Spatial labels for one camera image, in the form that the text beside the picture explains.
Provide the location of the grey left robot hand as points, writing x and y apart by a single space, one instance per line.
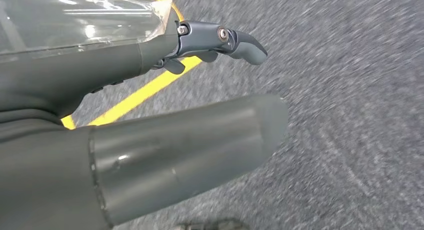
165 155

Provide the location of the black left robot foot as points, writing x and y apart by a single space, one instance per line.
212 226

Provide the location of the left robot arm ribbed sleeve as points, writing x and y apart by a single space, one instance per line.
26 126

